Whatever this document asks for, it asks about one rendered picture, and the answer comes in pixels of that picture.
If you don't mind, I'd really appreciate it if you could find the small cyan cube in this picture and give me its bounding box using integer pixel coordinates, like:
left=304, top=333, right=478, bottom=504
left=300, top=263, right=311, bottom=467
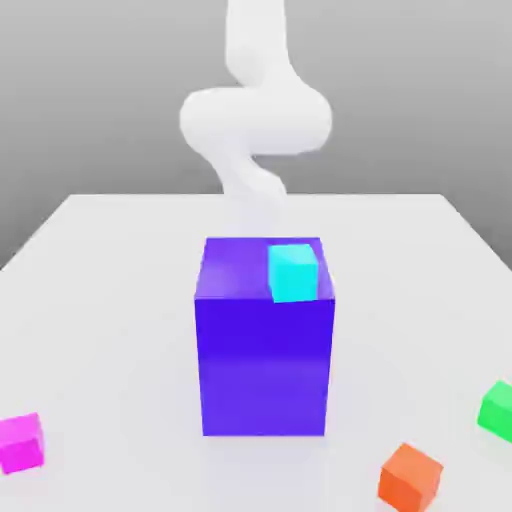
left=266, top=243, right=320, bottom=304

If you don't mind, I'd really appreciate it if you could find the small orange cube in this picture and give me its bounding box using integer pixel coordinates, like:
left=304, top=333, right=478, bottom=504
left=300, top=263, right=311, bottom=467
left=377, top=442, right=445, bottom=512

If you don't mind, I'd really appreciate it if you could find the small green cube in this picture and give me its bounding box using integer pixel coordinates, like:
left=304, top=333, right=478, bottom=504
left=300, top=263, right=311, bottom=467
left=476, top=379, right=512, bottom=444

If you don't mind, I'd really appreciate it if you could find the small magenta cube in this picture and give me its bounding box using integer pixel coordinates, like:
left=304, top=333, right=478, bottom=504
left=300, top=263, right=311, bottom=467
left=0, top=411, right=46, bottom=476

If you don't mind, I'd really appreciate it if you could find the large purple box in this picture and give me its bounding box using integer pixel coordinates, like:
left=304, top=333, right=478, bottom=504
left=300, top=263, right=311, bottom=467
left=193, top=236, right=336, bottom=438

